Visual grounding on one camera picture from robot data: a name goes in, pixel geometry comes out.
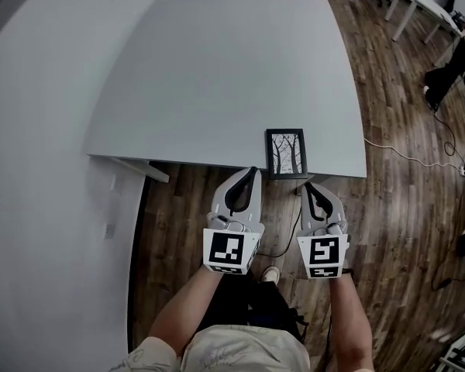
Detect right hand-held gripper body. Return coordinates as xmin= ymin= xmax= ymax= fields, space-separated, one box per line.
xmin=296 ymin=221 xmax=352 ymax=281

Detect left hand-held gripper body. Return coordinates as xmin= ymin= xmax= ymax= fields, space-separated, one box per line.
xmin=202 ymin=214 xmax=266 ymax=275

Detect black picture frame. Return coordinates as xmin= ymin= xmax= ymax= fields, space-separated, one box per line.
xmin=265 ymin=128 xmax=309 ymax=181

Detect person's left forearm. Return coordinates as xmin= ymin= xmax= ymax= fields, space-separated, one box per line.
xmin=146 ymin=272 xmax=224 ymax=358

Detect person's right forearm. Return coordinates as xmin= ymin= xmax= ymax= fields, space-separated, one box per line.
xmin=327 ymin=277 xmax=374 ymax=372

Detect person's black trousers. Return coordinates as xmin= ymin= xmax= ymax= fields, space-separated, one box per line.
xmin=216 ymin=273 xmax=291 ymax=331

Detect person's right white shoe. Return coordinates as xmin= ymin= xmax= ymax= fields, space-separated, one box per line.
xmin=260 ymin=266 xmax=281 ymax=285

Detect black waist pack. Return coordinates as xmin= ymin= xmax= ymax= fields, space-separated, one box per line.
xmin=251 ymin=304 xmax=310 ymax=343

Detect person's beige printed shirt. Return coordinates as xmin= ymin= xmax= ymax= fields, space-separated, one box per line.
xmin=112 ymin=323 xmax=311 ymax=372

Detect grey table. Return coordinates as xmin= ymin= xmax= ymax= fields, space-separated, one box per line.
xmin=85 ymin=0 xmax=368 ymax=198

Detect white table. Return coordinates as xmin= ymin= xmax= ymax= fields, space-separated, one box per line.
xmin=385 ymin=0 xmax=465 ymax=56

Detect black power cable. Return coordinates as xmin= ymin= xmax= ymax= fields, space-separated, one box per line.
xmin=255 ymin=205 xmax=302 ymax=259

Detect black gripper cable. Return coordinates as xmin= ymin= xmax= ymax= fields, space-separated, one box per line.
xmin=323 ymin=304 xmax=334 ymax=372

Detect white cable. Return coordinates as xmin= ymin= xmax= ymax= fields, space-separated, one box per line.
xmin=363 ymin=137 xmax=465 ymax=170

